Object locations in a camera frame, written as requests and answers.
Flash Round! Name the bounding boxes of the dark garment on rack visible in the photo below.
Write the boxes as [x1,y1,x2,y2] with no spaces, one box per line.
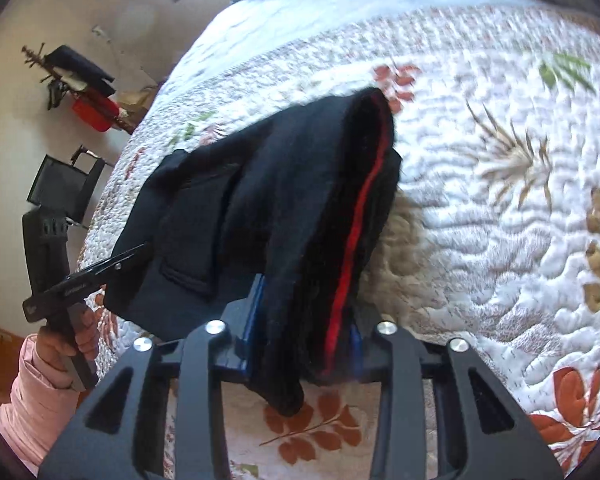
[44,44,116,96]

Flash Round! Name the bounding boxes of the wooden coat rack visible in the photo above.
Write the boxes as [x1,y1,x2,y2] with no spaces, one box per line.
[21,44,134,134]

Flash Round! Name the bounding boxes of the left hand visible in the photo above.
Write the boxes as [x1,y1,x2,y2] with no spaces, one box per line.
[36,302,99,392]

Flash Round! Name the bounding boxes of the floral quilted bedspread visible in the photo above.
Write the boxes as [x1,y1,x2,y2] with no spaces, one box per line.
[79,0,600,479]

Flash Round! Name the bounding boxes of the black pants with red stripe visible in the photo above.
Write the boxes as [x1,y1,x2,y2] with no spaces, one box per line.
[105,88,401,416]

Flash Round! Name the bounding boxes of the black mesh office chair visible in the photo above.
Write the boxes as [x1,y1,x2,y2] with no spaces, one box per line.
[27,145,112,226]

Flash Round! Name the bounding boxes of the pink sleeved left forearm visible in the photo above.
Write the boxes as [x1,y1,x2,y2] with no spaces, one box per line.
[0,328,79,474]

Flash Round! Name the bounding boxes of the red bag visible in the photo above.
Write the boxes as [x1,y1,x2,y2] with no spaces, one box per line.
[71,99,119,132]

